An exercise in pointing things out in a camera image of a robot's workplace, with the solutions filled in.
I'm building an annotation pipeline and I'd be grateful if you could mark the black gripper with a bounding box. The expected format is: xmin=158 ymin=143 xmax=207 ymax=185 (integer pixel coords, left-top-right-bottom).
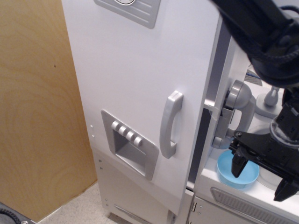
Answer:
xmin=230 ymin=131 xmax=299 ymax=201

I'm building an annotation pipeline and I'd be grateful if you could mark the grey fridge door handle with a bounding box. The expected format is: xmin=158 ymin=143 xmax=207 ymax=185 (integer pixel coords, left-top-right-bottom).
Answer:
xmin=159 ymin=91 xmax=184 ymax=159

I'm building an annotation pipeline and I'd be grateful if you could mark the white toy fridge door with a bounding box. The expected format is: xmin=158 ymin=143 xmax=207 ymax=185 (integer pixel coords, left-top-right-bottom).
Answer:
xmin=61 ymin=0 xmax=222 ymax=219

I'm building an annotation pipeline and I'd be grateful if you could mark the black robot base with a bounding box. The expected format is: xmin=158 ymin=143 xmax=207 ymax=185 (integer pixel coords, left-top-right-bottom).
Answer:
xmin=0 ymin=203 xmax=36 ymax=224

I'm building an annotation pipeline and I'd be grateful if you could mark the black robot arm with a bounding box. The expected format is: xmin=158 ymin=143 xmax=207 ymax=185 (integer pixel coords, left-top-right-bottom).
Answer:
xmin=214 ymin=0 xmax=299 ymax=202

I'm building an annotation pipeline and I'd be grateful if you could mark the grey fridge top badge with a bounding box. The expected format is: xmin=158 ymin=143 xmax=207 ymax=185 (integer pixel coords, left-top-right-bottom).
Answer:
xmin=94 ymin=0 xmax=161 ymax=29

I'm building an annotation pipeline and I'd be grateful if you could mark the grey toy sink basin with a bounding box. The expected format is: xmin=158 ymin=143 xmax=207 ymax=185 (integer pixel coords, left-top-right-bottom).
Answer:
xmin=247 ymin=124 xmax=282 ymax=191

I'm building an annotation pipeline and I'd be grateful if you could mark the blue plastic bowl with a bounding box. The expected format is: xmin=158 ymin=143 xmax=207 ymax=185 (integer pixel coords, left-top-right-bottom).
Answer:
xmin=217 ymin=150 xmax=260 ymax=189

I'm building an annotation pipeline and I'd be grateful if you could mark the grey oven vent panel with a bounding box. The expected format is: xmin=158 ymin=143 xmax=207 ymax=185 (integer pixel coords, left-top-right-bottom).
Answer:
xmin=210 ymin=187 xmax=299 ymax=224

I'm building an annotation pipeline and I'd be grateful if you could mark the white toy kitchen cabinet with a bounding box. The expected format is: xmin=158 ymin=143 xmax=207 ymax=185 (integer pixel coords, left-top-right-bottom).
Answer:
xmin=187 ymin=24 xmax=299 ymax=224

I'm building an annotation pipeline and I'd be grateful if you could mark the grey faucet knob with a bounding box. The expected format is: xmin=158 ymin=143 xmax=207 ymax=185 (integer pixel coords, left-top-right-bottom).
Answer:
xmin=264 ymin=86 xmax=280 ymax=107

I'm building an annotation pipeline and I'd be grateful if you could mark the grey toy telephone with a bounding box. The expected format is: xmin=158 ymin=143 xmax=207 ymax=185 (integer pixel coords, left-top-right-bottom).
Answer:
xmin=212 ymin=80 xmax=256 ymax=149

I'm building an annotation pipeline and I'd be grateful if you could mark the white lower freezer door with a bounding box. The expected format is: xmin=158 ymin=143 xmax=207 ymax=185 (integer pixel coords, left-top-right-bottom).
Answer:
xmin=92 ymin=149 xmax=194 ymax=224

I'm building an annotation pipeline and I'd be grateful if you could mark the grey ice dispenser panel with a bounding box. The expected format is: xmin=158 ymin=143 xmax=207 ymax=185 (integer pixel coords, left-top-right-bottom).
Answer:
xmin=101 ymin=110 xmax=159 ymax=181

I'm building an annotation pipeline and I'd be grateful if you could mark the wooden board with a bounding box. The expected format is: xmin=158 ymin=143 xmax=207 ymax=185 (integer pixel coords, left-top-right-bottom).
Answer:
xmin=0 ymin=0 xmax=96 ymax=221

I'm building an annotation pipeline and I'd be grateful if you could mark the grey lower door handle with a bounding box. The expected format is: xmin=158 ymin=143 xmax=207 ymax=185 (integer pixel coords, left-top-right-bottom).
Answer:
xmin=171 ymin=214 xmax=176 ymax=224

